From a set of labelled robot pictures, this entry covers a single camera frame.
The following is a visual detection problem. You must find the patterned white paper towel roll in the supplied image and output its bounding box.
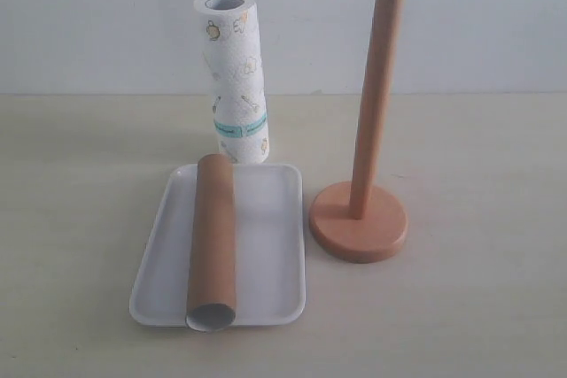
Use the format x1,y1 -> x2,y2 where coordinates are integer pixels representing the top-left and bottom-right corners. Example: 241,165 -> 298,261
194,0 -> 270,164

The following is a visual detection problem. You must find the wooden paper towel holder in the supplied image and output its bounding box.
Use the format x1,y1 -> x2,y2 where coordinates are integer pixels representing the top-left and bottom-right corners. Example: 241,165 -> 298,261
308,0 -> 408,264

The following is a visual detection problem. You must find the white rectangular tray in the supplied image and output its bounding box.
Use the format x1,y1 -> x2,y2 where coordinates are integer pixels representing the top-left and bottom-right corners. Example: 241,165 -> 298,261
129,164 -> 306,328

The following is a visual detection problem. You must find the brown cardboard tube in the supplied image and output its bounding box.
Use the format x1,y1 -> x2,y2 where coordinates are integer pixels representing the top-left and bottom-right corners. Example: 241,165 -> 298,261
186,154 -> 237,332

